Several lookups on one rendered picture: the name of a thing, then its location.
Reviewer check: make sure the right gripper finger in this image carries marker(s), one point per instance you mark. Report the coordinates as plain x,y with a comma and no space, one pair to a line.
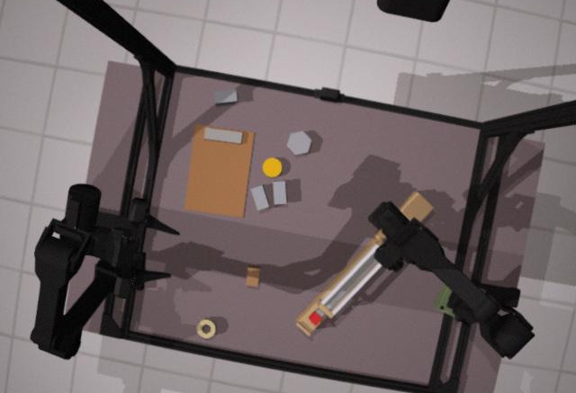
141,276
150,223

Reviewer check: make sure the small tan wooden block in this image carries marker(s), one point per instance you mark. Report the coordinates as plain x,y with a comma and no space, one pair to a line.
253,273

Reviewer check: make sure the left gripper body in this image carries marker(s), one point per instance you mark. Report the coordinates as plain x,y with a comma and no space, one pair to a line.
370,218

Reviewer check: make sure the yellow cylinder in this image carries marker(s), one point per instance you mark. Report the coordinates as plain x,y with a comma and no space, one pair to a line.
272,167

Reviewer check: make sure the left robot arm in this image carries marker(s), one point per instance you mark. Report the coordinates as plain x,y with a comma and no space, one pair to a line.
510,333

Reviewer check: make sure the red cube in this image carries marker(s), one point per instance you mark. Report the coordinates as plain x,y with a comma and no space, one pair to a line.
315,318

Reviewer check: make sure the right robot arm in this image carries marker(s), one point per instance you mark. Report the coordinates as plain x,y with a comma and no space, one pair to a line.
58,261

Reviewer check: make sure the brown clipboard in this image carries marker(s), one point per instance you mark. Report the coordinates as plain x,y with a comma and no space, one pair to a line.
219,168

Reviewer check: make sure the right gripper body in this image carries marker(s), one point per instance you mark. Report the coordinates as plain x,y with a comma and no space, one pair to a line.
137,213

